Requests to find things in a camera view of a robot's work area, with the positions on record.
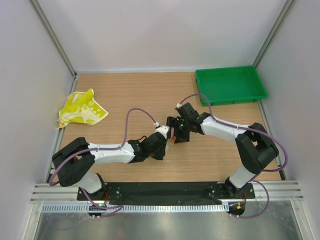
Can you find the blue polka dot towel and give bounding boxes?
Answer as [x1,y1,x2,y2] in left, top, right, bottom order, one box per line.
[170,127,176,143]

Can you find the yellow green patterned towel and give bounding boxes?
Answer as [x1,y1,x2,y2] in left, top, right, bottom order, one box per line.
[57,88,109,129]

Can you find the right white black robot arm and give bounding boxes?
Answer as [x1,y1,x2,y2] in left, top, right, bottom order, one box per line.
[166,112,279,198]

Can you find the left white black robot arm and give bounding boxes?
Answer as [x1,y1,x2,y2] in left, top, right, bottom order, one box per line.
[49,132,167,200]

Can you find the green plastic tray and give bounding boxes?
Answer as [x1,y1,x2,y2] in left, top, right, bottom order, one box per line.
[195,65,268,106]

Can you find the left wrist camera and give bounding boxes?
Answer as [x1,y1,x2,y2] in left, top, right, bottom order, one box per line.
[147,126,172,161]

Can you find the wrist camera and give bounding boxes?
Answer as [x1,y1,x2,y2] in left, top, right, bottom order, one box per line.
[147,126,172,161]
[175,102,200,122]

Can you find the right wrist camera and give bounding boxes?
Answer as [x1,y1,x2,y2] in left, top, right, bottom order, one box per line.
[175,102,200,122]

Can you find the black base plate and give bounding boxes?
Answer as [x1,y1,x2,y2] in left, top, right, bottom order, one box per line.
[77,181,256,204]

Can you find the slotted cable duct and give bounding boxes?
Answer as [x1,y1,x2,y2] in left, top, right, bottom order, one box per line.
[41,202,229,214]

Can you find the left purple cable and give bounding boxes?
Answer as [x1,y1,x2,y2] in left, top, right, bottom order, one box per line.
[48,107,161,218]

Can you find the purple cable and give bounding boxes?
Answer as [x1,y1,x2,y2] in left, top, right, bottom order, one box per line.
[48,107,161,218]
[175,93,289,220]

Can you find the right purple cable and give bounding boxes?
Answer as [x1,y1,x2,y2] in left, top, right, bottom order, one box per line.
[175,93,289,220]

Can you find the aluminium frame rail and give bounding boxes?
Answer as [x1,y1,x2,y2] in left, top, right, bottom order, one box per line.
[30,180,304,203]

